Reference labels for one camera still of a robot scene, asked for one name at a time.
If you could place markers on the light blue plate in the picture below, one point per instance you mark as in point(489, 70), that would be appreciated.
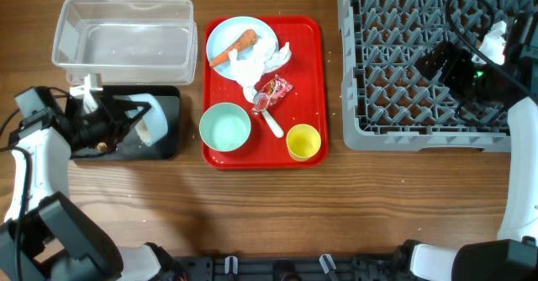
point(227, 32)

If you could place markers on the black plastic tray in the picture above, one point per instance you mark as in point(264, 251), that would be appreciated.
point(131, 147)

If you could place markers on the light blue bowl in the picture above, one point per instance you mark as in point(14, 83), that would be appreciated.
point(155, 119)

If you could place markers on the orange carrot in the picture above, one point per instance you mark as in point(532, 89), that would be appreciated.
point(246, 40)

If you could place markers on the brown mushroom piece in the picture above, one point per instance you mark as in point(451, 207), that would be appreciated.
point(102, 147)

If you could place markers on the clear plastic bin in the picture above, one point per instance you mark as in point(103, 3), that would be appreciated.
point(127, 41)

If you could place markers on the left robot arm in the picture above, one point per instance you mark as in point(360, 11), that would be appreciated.
point(44, 235)

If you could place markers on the white plastic spoon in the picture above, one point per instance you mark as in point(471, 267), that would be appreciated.
point(272, 123)

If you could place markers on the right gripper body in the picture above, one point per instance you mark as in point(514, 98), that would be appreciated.
point(437, 62)

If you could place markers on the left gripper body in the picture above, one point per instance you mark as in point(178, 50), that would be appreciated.
point(97, 126)

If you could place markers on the red serving tray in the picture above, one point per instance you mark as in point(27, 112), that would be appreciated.
point(305, 104)

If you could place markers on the grey dishwasher rack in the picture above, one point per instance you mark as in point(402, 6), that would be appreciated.
point(387, 104)

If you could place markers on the white rice pile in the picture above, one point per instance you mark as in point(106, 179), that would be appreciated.
point(143, 133)

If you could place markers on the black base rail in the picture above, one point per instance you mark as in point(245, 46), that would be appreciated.
point(360, 268)

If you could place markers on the red strawberry snack wrapper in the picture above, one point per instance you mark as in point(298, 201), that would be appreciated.
point(271, 93)

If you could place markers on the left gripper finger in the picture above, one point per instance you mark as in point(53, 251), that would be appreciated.
point(117, 106)
point(122, 125)

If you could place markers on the yellow plastic cup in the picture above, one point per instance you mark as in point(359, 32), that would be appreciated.
point(303, 142)

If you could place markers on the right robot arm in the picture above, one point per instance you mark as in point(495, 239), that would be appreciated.
point(513, 255)

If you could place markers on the white tissue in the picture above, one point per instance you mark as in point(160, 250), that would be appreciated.
point(265, 58)

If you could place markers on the mint green bowl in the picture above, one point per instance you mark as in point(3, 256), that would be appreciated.
point(225, 127)

